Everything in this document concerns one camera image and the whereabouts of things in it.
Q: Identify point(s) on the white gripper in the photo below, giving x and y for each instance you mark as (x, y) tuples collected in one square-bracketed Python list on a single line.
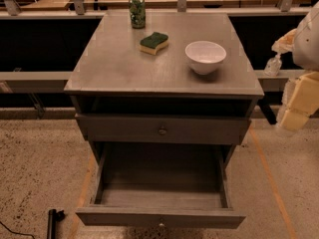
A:
[(307, 42)]

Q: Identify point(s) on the closed grey top drawer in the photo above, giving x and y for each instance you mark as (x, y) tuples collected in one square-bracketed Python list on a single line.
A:
[(163, 129)]

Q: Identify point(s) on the open grey middle drawer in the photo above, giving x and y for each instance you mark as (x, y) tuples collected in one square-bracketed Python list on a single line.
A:
[(163, 185)]

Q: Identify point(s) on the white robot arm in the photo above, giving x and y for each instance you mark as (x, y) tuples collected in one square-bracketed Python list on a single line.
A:
[(305, 54)]

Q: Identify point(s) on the grey wooden drawer cabinet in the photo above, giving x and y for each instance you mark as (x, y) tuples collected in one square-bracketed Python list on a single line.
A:
[(114, 77)]

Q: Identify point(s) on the green and yellow sponge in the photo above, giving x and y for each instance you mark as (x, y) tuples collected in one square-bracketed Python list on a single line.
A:
[(153, 43)]

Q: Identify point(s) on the black bar on floor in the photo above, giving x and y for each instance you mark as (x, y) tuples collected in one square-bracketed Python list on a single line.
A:
[(54, 217)]

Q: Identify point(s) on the green soda can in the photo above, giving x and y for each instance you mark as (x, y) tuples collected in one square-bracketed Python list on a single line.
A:
[(137, 9)]

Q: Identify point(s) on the white ceramic bowl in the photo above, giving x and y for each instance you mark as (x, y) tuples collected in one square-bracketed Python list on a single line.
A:
[(204, 57)]

